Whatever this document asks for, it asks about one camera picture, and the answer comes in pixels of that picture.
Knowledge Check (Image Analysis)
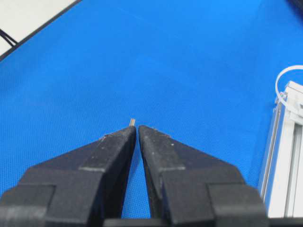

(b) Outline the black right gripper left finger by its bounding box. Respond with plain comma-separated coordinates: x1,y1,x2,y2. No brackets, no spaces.
0,126,136,227

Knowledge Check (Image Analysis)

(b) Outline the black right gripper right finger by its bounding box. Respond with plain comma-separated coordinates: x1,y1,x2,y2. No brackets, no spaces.
139,126,269,227

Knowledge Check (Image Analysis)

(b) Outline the white zip tie loop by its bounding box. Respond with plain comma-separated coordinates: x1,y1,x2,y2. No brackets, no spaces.
274,65,303,113

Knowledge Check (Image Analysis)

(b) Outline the blue table cloth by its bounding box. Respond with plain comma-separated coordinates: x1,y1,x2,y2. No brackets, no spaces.
0,0,303,219

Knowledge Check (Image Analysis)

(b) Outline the square aluminium extrusion frame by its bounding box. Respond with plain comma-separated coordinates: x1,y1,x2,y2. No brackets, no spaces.
257,80,303,218

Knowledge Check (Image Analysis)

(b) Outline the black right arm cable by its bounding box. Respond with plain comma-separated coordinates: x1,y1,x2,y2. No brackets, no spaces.
0,28,18,47

